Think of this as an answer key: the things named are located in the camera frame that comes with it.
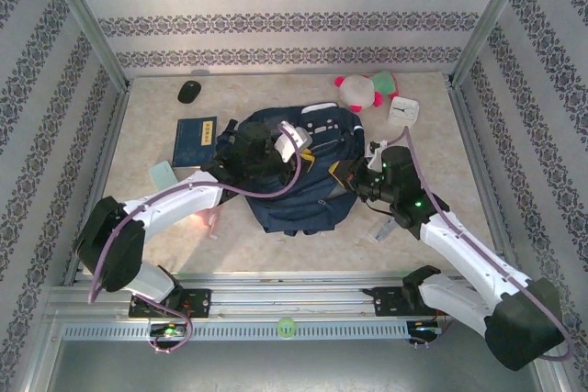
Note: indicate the navy blue backpack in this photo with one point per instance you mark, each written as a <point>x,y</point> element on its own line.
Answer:
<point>312,208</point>

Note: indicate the navy blue book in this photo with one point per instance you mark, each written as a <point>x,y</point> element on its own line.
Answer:
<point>193,142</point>

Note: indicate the small pink box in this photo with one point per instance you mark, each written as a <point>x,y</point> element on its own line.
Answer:
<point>206,220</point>

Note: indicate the light green card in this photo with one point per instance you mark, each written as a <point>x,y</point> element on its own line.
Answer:
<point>161,175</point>

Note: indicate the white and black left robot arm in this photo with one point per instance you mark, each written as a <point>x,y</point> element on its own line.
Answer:
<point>184,199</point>

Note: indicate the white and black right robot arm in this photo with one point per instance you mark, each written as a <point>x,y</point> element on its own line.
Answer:
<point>459,245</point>

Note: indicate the white square alarm clock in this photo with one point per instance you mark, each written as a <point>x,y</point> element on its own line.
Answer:
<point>403,110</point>

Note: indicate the black computer mouse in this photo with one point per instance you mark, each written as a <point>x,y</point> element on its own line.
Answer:
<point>189,92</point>

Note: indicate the white pink green plush toy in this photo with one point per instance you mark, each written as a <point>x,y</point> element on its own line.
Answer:
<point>360,91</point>

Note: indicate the small electronics board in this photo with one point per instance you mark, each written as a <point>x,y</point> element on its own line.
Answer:
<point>425,328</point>
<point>167,330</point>

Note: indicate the green tape roll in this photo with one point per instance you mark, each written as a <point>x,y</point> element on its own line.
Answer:
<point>279,328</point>

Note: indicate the aluminium side rail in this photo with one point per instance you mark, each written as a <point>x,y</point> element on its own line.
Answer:
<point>102,171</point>
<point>478,171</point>

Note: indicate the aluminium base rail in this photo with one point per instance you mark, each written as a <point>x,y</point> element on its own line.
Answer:
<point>294,300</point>

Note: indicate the aluminium frame post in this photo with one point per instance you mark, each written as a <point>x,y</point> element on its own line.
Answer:
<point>493,20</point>
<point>87,20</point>

